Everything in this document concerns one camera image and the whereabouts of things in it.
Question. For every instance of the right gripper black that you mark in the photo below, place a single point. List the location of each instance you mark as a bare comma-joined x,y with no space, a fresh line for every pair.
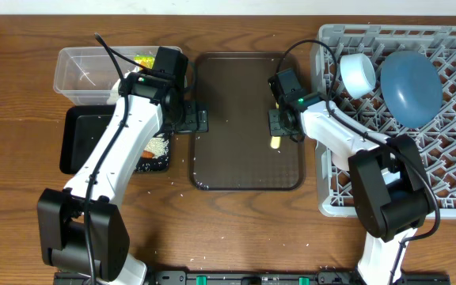
274,127

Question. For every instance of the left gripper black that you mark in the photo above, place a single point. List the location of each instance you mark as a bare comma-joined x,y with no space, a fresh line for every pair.
194,123

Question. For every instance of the white rice pile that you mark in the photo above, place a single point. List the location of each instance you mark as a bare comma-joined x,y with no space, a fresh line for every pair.
158,146

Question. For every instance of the orange carrot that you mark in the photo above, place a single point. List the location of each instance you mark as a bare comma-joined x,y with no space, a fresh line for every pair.
147,155

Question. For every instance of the green snack wrapper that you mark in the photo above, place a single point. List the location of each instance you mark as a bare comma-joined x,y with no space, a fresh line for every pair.
145,61

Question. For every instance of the light blue bowl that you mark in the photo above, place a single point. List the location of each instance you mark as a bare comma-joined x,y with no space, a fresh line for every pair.
357,74

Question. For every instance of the dark blue plate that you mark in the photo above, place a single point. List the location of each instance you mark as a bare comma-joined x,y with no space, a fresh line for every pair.
411,88

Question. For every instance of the yellow plastic spoon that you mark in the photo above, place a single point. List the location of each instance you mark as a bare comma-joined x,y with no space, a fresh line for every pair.
275,142

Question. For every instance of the pink cup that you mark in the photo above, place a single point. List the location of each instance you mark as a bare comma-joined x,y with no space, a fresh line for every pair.
341,162

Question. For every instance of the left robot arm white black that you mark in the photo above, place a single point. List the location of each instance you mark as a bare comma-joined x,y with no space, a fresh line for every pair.
81,227

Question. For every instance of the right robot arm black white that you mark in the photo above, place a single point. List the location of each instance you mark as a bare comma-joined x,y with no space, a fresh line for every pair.
393,199

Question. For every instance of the grey dishwasher rack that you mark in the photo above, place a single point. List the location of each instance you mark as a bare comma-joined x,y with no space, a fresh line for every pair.
437,139

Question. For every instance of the brown serving tray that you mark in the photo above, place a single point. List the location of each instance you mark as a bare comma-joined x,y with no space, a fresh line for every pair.
235,153

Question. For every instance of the black tray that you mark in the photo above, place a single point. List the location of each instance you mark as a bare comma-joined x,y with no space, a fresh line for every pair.
84,126

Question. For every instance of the clear plastic bin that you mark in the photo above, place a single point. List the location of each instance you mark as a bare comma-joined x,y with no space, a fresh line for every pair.
87,76

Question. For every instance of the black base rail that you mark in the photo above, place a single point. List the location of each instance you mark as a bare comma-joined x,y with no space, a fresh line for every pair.
332,277

